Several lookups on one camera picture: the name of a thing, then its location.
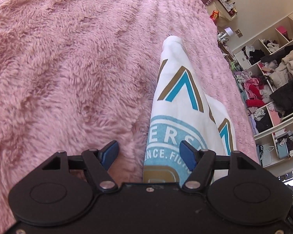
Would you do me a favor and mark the white open wardrobe shelving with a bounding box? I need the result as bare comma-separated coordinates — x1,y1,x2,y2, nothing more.
234,12,293,175

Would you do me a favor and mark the red snack bag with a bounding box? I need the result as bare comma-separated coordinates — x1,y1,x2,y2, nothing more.
210,10,220,25

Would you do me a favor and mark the white table lamp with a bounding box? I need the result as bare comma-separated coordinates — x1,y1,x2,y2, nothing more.
220,27,235,40

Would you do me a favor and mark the white Nevada sweatshirt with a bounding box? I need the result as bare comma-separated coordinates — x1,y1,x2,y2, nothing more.
143,35,237,185

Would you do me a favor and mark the pink fluffy bed blanket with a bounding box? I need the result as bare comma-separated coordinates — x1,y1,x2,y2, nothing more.
0,0,257,233

